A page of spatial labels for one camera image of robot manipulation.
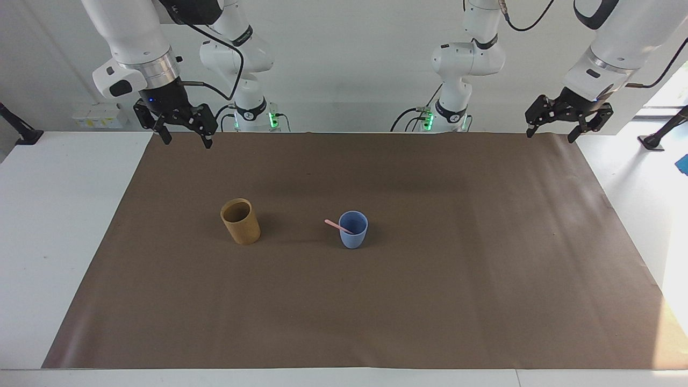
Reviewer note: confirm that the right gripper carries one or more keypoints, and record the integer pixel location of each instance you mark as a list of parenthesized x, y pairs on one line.
[(165, 99)]

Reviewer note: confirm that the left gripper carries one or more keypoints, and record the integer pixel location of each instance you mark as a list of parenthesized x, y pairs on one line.
[(578, 103)]

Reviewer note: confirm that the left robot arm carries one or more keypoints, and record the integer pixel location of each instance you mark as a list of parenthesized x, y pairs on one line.
[(613, 43)]

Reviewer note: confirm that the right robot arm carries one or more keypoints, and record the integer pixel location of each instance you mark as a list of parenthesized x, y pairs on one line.
[(134, 37)]

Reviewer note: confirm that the brown wooden cup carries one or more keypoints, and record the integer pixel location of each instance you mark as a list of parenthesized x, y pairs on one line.
[(242, 228)]

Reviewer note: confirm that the pink chopstick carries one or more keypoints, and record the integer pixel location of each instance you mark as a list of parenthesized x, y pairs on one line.
[(333, 224)]

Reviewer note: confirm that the blue cup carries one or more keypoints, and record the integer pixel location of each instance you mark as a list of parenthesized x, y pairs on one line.
[(353, 236)]

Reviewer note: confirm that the white socket block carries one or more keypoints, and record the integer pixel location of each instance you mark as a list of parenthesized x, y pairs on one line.
[(99, 117)]

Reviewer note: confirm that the black stand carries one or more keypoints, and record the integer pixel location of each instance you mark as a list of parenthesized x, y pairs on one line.
[(21, 131), (664, 131)]

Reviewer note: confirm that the blue object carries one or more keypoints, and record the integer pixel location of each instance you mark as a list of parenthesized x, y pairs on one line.
[(683, 164)]

